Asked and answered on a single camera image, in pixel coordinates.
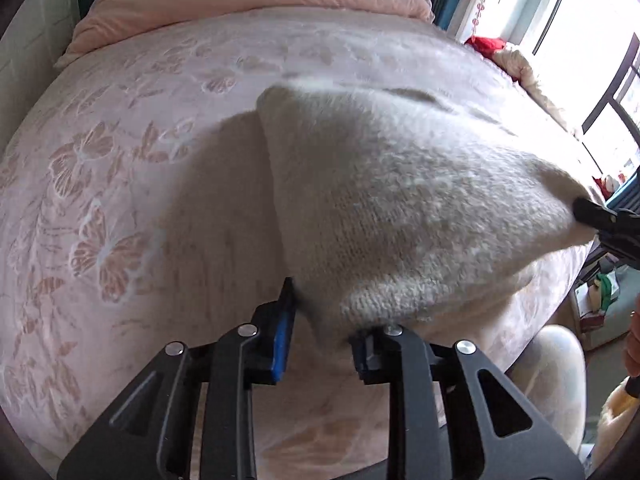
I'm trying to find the grey storage box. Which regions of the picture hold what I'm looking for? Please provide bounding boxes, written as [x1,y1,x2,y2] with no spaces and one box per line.
[570,280,636,352]

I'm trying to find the person's right hand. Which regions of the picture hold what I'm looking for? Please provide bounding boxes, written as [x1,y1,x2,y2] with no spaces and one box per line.
[624,294,640,378]

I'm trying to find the small red toy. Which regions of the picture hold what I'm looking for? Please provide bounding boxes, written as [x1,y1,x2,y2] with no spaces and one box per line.
[595,174,626,199]

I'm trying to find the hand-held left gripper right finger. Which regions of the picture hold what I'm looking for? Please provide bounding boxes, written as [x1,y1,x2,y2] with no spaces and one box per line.
[349,325,586,480]

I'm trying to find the pink butterfly printed blanket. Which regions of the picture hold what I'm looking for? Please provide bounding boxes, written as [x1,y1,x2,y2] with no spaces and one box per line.
[0,5,601,467]

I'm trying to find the cream knit sweater black hearts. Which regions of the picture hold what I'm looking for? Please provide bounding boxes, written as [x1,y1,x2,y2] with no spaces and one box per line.
[256,77,596,347]

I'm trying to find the red cloth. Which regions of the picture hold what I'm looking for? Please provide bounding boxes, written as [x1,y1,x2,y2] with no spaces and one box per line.
[465,36,506,59]

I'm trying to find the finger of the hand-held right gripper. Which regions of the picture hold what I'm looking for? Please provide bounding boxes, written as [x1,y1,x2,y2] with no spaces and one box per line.
[572,196,620,233]

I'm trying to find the person's leg in white trousers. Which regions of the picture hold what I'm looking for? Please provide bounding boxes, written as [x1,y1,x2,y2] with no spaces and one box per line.
[510,325,587,456]

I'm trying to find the window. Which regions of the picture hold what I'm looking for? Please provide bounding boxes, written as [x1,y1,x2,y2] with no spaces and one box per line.
[480,0,640,181]

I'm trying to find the person's right forearm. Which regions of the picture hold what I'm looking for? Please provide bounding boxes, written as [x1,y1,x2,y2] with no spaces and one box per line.
[592,384,640,461]

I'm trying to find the cream crumpled cloth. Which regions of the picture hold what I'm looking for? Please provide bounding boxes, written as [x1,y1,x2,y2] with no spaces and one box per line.
[492,45,572,132]

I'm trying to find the white wardrobe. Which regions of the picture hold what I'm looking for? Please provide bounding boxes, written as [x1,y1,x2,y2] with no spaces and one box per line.
[0,0,81,77]

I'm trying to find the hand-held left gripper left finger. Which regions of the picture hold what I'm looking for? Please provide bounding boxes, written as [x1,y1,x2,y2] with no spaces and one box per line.
[57,277,299,480]

